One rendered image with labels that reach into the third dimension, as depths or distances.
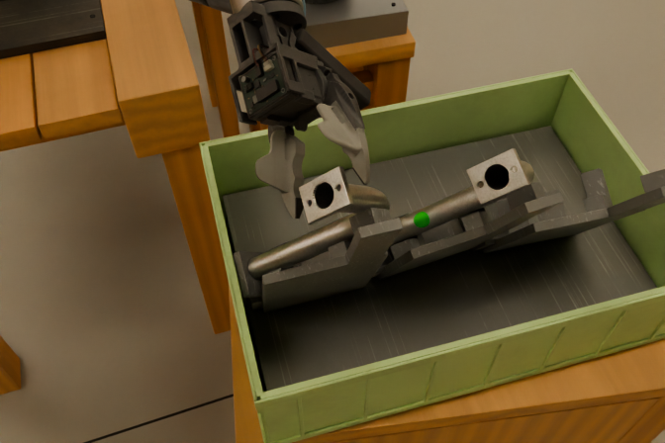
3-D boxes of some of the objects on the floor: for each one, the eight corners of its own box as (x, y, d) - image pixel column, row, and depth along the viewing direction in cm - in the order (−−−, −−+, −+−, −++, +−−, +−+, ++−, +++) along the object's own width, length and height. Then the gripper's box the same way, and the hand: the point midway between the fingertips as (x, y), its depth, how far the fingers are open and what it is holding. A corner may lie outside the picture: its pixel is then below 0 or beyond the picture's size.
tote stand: (503, 320, 190) (585, 119, 128) (567, 519, 158) (718, 381, 96) (259, 350, 185) (222, 156, 123) (275, 563, 153) (235, 446, 91)
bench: (163, 10, 277) (107, -230, 208) (247, 325, 189) (199, 91, 120) (-17, 44, 264) (-141, -201, 195) (-16, 399, 176) (-240, 185, 107)
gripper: (191, 44, 73) (234, 225, 67) (290, -35, 65) (348, 165, 59) (247, 61, 80) (292, 228, 74) (343, -7, 72) (401, 175, 66)
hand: (332, 193), depth 69 cm, fingers open, 8 cm apart
